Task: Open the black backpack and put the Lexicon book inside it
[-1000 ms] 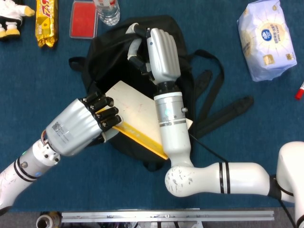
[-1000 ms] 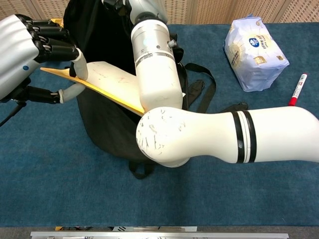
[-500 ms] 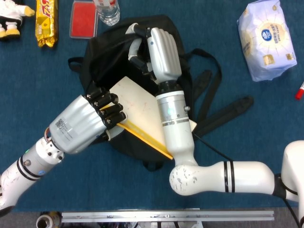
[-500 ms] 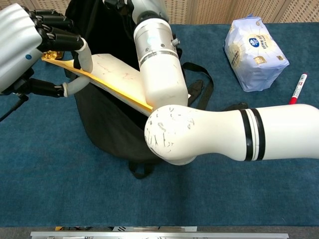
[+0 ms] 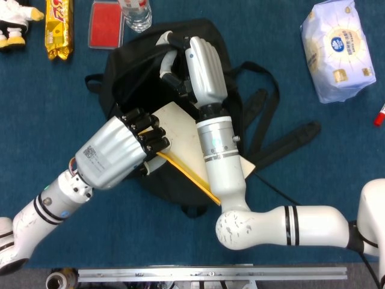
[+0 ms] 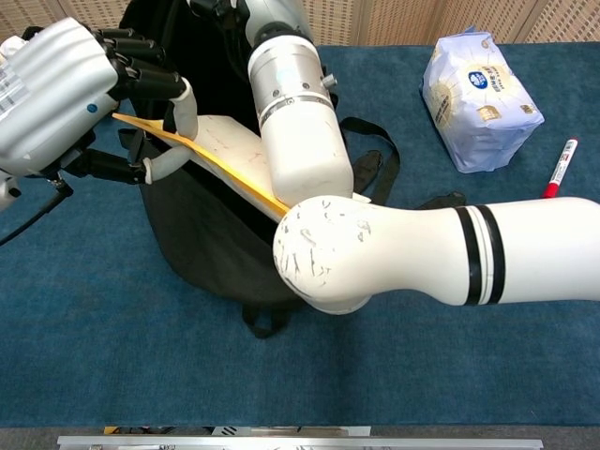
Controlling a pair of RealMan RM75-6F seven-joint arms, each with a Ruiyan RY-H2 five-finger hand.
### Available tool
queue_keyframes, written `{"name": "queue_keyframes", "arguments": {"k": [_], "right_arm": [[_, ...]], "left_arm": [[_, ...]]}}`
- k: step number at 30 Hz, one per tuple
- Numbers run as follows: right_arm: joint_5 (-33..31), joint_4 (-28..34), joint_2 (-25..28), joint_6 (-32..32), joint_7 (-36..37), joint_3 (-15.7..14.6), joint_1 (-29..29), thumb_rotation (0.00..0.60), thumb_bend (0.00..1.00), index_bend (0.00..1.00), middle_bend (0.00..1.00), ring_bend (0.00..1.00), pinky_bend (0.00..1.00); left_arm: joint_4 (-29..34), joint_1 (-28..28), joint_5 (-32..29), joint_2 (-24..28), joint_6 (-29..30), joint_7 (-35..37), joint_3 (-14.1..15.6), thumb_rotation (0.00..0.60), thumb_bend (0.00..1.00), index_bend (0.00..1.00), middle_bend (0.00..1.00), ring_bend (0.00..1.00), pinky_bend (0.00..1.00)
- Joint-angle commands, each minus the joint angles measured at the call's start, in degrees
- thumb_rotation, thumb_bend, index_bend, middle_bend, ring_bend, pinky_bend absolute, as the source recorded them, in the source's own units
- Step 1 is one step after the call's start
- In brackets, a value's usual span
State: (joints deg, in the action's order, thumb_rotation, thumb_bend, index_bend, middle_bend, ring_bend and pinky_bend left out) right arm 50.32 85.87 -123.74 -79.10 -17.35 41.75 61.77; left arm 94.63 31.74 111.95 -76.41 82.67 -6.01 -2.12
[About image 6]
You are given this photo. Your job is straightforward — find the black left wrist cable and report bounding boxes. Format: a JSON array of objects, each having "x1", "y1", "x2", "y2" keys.
[{"x1": 0, "y1": 180, "x2": 75, "y2": 248}]

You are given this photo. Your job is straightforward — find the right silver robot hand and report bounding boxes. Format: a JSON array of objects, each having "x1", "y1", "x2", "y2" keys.
[{"x1": 187, "y1": 0, "x2": 249, "y2": 29}]

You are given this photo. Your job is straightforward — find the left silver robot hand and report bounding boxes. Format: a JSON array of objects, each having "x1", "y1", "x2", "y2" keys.
[{"x1": 0, "y1": 17, "x2": 198, "y2": 185}]

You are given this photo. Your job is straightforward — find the blue felt table cover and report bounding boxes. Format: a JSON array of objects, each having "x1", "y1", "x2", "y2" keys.
[{"x1": 0, "y1": 42, "x2": 600, "y2": 428}]

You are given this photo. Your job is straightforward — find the aluminium profile rail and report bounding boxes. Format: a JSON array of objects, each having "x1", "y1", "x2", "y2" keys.
[{"x1": 56, "y1": 435, "x2": 545, "y2": 450}]

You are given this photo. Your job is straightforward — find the black fabric backpack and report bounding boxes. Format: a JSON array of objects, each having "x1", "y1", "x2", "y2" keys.
[{"x1": 116, "y1": 0, "x2": 468, "y2": 339}]

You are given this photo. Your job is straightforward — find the white book yellow band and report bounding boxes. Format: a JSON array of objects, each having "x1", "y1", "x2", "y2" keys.
[{"x1": 112, "y1": 112, "x2": 376, "y2": 221}]

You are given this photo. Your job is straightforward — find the red white marker pen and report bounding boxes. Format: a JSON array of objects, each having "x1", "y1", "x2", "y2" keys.
[{"x1": 543, "y1": 137, "x2": 579, "y2": 198}]

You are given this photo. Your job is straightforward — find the beige woven partition screen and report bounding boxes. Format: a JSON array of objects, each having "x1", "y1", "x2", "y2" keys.
[{"x1": 0, "y1": 0, "x2": 600, "y2": 48}]

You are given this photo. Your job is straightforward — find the lilac white tissue pack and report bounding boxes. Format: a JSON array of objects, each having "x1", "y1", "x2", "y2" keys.
[{"x1": 421, "y1": 25, "x2": 546, "y2": 174}]

